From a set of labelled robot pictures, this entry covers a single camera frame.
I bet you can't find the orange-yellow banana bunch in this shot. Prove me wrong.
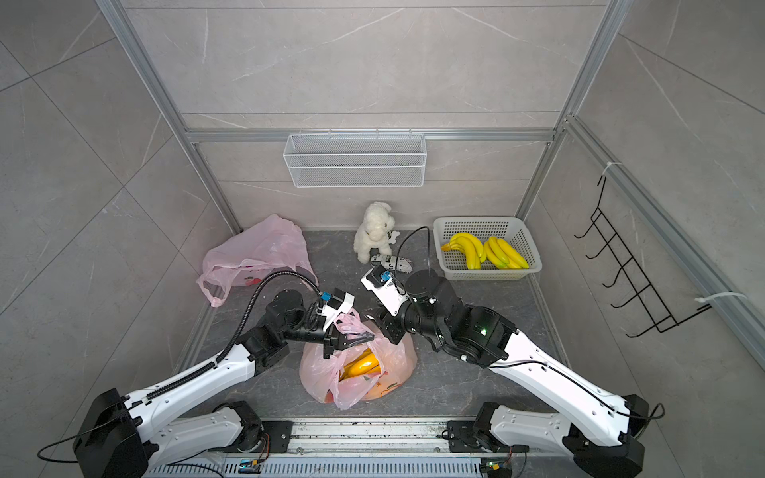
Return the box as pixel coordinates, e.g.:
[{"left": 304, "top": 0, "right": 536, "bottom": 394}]
[{"left": 340, "top": 349, "right": 381, "bottom": 380}]

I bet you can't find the pink plastic bag with print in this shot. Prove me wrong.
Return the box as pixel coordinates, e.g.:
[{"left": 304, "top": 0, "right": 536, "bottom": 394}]
[{"left": 299, "top": 310, "right": 418, "bottom": 410}]

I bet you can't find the plain pink plastic bag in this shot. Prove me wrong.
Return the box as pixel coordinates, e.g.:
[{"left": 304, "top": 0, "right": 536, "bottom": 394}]
[{"left": 196, "top": 214, "right": 316, "bottom": 308}]

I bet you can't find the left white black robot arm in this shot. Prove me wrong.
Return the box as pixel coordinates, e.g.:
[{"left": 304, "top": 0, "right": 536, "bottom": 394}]
[{"left": 73, "top": 290, "right": 375, "bottom": 477}]

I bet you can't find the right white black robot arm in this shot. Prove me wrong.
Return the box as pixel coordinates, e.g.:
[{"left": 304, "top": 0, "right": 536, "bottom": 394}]
[{"left": 362, "top": 266, "right": 651, "bottom": 477}]

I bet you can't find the yellow-green banana bunch left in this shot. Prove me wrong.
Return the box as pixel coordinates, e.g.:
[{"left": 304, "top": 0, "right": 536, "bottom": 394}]
[{"left": 440, "top": 233, "right": 487, "bottom": 270}]

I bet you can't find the yellow-green banana bunch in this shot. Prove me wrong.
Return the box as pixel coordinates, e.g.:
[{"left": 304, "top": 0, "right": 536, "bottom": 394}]
[
  {"left": 484, "top": 237, "right": 530, "bottom": 270},
  {"left": 440, "top": 233, "right": 487, "bottom": 270}
]

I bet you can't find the yellow-green banana bunch right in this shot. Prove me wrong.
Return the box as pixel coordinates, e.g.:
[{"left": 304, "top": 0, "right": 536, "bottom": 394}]
[{"left": 484, "top": 237, "right": 530, "bottom": 270}]

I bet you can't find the white plush toy dog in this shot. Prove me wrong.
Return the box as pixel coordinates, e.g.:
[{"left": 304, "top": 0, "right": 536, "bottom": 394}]
[{"left": 354, "top": 201, "right": 398, "bottom": 264}]

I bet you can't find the white plastic basket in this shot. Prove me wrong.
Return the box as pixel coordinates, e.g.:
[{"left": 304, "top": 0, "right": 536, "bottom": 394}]
[{"left": 434, "top": 217, "right": 542, "bottom": 281}]

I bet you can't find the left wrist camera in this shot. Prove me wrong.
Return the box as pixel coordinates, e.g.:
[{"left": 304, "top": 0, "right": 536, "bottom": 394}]
[{"left": 319, "top": 289, "right": 355, "bottom": 331}]

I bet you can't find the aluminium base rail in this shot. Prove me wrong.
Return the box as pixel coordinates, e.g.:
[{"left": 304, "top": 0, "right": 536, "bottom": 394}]
[{"left": 145, "top": 416, "right": 583, "bottom": 477}]

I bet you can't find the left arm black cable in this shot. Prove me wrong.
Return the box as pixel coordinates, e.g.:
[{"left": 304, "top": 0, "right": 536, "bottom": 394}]
[{"left": 37, "top": 270, "right": 324, "bottom": 464}]

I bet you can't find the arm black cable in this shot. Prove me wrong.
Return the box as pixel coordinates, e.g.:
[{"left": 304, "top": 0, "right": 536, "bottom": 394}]
[
  {"left": 393, "top": 225, "right": 665, "bottom": 422},
  {"left": 37, "top": 270, "right": 324, "bottom": 464}
]

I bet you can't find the black wire hook rack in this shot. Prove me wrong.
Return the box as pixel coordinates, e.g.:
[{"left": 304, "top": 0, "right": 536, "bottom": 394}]
[{"left": 574, "top": 176, "right": 712, "bottom": 339}]

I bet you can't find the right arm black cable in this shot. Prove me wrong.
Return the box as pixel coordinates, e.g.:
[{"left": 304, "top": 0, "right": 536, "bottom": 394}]
[{"left": 393, "top": 225, "right": 665, "bottom": 422}]

